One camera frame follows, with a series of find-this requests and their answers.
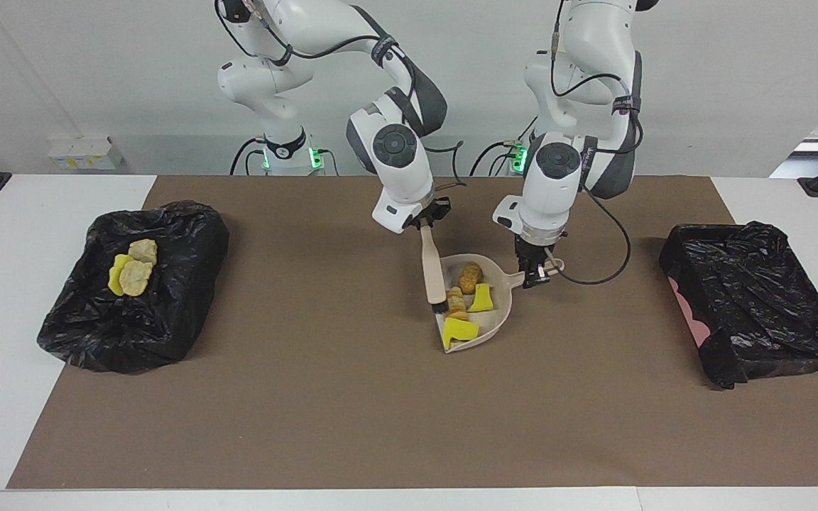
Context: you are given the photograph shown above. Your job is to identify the black base cable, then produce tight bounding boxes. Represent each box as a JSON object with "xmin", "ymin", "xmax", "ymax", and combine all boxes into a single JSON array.
[
  {"xmin": 469, "ymin": 140, "xmax": 523, "ymax": 176},
  {"xmin": 229, "ymin": 137, "xmax": 268, "ymax": 176}
]

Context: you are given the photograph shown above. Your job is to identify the beige hand brush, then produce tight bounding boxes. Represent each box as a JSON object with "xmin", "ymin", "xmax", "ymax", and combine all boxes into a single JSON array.
[{"xmin": 420, "ymin": 224, "xmax": 450, "ymax": 315}]

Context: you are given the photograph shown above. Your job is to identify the yellow sponge chunk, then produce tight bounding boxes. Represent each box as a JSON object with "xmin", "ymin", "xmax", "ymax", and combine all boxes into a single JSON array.
[{"xmin": 109, "ymin": 254, "xmax": 133, "ymax": 297}]

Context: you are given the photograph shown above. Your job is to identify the white power strip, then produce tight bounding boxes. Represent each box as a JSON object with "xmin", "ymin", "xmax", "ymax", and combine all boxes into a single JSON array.
[{"xmin": 48, "ymin": 137, "xmax": 124, "ymax": 171}]

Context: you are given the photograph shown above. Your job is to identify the striped orange croissant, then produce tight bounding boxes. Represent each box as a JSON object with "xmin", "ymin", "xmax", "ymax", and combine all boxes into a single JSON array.
[
  {"xmin": 119, "ymin": 260, "xmax": 154, "ymax": 297},
  {"xmin": 445, "ymin": 287, "xmax": 469, "ymax": 322}
]

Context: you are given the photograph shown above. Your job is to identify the yellow arched sponge piece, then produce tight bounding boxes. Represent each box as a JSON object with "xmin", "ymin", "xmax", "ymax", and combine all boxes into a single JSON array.
[{"xmin": 442, "ymin": 317, "xmax": 481, "ymax": 350}]

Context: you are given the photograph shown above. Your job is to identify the bin covered by black bag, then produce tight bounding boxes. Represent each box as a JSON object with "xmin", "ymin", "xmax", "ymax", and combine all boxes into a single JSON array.
[{"xmin": 37, "ymin": 201, "xmax": 230, "ymax": 374}]

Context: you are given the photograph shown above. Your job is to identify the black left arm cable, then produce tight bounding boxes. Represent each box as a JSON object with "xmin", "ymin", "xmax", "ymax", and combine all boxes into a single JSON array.
[{"xmin": 550, "ymin": 0, "xmax": 631, "ymax": 286}]

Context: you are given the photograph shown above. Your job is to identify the pink bin with black bag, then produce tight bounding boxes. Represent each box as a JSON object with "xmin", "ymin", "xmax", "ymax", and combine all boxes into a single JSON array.
[{"xmin": 659, "ymin": 221, "xmax": 818, "ymax": 390}]

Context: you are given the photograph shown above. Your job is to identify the beige plastic dustpan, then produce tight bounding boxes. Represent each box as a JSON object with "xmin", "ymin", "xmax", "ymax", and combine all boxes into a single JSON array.
[{"xmin": 436, "ymin": 253, "xmax": 565, "ymax": 354}]

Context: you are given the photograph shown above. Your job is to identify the brown table mat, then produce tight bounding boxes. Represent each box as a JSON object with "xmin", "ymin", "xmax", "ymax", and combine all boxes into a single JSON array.
[{"xmin": 6, "ymin": 175, "xmax": 818, "ymax": 489}]

